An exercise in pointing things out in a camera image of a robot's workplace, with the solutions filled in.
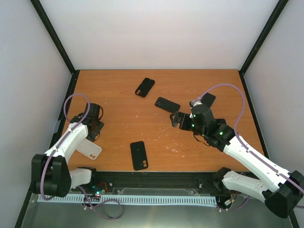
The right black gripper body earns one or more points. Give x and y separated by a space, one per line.
198 129

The small green circuit board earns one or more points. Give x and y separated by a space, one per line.
101 192

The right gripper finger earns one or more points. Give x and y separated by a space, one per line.
176 116
177 122

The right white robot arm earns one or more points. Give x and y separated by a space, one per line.
280 189

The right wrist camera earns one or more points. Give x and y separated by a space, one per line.
194 103

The black phone case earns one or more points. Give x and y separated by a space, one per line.
144 88
139 156
167 105

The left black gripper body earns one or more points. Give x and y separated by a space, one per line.
94 132

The white phone case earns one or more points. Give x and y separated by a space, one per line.
89 149

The black phone case top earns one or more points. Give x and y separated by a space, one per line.
144 88

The black phone case middle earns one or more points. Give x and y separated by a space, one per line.
167 105

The black frame post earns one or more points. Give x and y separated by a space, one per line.
275 14
38 7

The light blue cable duct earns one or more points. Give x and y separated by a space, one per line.
206 201

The black smartphone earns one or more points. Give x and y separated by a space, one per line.
208 99
221 121

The right black frame post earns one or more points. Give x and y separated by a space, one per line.
275 14

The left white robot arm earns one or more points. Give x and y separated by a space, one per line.
50 175

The black phone case front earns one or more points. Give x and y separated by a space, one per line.
139 156

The left black frame post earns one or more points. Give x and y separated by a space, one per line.
38 7

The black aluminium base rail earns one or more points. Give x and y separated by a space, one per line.
202 182

